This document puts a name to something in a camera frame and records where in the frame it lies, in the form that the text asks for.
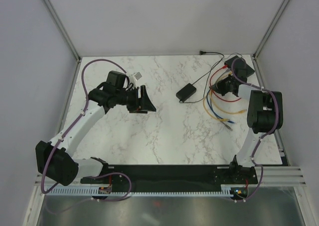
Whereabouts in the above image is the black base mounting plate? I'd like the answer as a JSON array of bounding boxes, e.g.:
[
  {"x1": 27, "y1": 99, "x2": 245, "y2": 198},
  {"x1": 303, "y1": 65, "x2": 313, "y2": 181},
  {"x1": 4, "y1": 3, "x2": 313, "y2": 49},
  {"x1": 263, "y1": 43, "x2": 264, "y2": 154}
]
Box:
[{"x1": 80, "y1": 164, "x2": 258, "y2": 193}]

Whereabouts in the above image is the blue ethernet cable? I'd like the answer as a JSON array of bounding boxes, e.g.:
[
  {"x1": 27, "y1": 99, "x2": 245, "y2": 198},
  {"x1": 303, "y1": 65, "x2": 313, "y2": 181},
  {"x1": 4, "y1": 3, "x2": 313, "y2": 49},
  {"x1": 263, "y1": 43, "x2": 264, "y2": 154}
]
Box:
[{"x1": 208, "y1": 75, "x2": 236, "y2": 125}]

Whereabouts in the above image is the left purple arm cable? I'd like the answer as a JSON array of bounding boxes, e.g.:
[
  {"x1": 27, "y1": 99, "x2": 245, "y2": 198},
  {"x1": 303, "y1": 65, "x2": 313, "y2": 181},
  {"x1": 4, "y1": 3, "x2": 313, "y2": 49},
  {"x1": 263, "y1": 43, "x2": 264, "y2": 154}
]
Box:
[{"x1": 40, "y1": 58, "x2": 133, "y2": 214}]

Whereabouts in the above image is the aluminium frame rail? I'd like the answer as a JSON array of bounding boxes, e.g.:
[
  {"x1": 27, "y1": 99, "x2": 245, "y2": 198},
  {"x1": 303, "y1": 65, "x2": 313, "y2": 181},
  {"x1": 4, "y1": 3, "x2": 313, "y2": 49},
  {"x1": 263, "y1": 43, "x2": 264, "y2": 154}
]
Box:
[{"x1": 34, "y1": 165, "x2": 308, "y2": 187}]

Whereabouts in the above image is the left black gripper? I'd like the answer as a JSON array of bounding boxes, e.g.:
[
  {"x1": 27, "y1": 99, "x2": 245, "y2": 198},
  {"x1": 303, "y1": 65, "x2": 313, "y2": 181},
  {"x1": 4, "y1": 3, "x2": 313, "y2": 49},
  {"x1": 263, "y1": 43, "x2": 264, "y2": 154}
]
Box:
[{"x1": 116, "y1": 86, "x2": 156, "y2": 114}]

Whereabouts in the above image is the white slotted cable duct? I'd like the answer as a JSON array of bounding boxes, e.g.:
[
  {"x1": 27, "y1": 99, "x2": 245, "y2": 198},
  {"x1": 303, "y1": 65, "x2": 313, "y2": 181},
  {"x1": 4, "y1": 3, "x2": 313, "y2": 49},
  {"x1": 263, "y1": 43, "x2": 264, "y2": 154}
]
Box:
[{"x1": 47, "y1": 186, "x2": 233, "y2": 197}]

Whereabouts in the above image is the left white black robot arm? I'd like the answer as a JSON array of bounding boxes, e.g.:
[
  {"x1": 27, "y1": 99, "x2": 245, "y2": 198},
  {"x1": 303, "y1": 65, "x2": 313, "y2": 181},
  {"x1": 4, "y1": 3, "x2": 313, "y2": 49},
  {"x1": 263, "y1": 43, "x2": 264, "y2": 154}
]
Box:
[{"x1": 35, "y1": 71, "x2": 156, "y2": 186}]

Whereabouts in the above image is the grey ethernet cable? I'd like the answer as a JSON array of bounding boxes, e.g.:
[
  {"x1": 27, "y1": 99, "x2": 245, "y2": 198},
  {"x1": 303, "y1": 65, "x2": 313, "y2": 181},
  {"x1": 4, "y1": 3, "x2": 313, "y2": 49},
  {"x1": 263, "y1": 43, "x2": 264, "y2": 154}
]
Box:
[{"x1": 216, "y1": 70, "x2": 233, "y2": 132}]

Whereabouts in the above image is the black network switch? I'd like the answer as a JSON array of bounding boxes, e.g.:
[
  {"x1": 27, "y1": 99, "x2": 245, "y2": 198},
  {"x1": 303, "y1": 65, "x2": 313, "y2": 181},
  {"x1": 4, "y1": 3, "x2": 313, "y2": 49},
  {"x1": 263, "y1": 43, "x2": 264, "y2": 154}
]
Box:
[{"x1": 224, "y1": 55, "x2": 255, "y2": 79}]

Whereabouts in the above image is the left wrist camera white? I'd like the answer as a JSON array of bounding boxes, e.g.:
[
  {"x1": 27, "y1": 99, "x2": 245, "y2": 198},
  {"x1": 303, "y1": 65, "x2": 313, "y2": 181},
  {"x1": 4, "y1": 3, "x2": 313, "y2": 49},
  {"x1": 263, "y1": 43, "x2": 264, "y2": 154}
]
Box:
[{"x1": 129, "y1": 72, "x2": 142, "y2": 88}]

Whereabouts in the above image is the thin black power cord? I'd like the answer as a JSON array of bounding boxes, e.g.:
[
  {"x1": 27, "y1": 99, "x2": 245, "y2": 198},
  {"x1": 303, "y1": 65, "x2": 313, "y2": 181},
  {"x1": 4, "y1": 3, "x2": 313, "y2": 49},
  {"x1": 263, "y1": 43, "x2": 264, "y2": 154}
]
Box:
[{"x1": 179, "y1": 50, "x2": 246, "y2": 104}]

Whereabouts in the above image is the red ethernet cable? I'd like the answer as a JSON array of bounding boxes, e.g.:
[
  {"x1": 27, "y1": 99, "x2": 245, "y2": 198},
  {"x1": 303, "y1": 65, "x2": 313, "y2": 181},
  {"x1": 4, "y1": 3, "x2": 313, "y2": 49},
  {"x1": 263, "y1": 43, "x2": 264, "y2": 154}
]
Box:
[{"x1": 209, "y1": 65, "x2": 243, "y2": 103}]

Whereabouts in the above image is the long yellow ethernet cable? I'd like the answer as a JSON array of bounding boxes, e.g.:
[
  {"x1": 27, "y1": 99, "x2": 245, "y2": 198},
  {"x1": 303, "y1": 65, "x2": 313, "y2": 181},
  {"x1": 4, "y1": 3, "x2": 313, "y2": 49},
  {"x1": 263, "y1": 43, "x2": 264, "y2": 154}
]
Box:
[{"x1": 203, "y1": 89, "x2": 229, "y2": 125}]

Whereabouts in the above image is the left aluminium corner post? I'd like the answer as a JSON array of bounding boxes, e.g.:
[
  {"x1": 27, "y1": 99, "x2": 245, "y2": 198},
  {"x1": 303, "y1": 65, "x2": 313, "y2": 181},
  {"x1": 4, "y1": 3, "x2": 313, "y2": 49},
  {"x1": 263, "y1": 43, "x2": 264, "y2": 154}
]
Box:
[{"x1": 41, "y1": 0, "x2": 81, "y2": 63}]

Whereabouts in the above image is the aluminium corner post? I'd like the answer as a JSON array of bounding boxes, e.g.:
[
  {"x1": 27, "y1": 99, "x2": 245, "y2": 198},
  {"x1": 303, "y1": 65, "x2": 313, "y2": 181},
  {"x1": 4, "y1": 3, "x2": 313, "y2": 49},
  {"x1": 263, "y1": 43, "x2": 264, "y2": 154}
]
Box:
[
  {"x1": 41, "y1": 0, "x2": 81, "y2": 63},
  {"x1": 252, "y1": 0, "x2": 291, "y2": 59}
]

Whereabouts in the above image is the right aluminium corner post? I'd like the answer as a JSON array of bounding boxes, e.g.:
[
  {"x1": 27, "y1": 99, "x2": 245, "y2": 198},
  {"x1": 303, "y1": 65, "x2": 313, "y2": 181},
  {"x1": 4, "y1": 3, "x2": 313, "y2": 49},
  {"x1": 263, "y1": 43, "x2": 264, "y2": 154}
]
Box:
[{"x1": 252, "y1": 0, "x2": 291, "y2": 59}]

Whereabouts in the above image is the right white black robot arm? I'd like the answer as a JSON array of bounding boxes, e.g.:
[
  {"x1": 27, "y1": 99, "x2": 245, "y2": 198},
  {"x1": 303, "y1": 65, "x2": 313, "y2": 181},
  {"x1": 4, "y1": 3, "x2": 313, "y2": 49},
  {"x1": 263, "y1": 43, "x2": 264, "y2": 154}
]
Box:
[{"x1": 210, "y1": 56, "x2": 284, "y2": 183}]

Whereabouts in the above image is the black power adapter brick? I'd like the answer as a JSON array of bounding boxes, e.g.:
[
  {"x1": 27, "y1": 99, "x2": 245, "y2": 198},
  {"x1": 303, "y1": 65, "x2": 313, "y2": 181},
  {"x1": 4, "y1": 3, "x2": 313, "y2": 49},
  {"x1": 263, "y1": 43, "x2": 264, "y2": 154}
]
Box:
[{"x1": 176, "y1": 83, "x2": 197, "y2": 103}]

